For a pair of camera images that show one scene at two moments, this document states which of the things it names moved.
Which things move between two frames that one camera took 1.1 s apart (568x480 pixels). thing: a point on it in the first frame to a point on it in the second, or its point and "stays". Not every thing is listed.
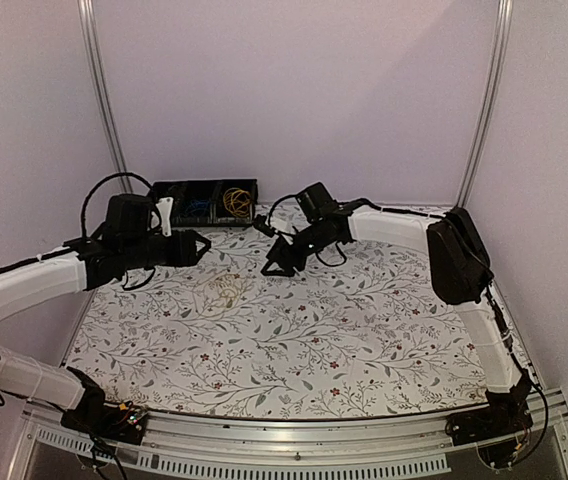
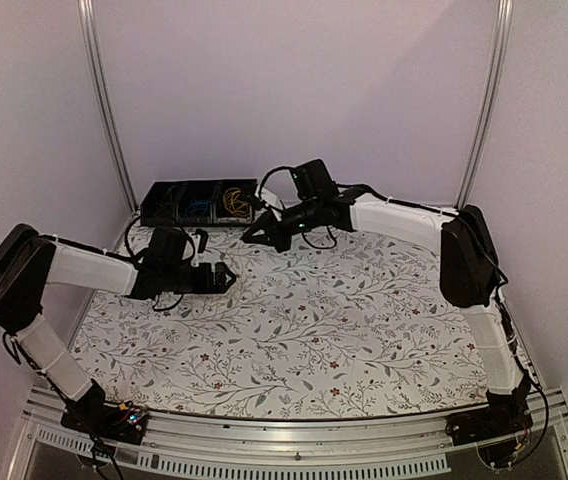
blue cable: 192,205 stays
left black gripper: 184,254 to 207,287
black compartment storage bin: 208,202 stays
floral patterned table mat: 219,337 stays
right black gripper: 281,254 to 272,236
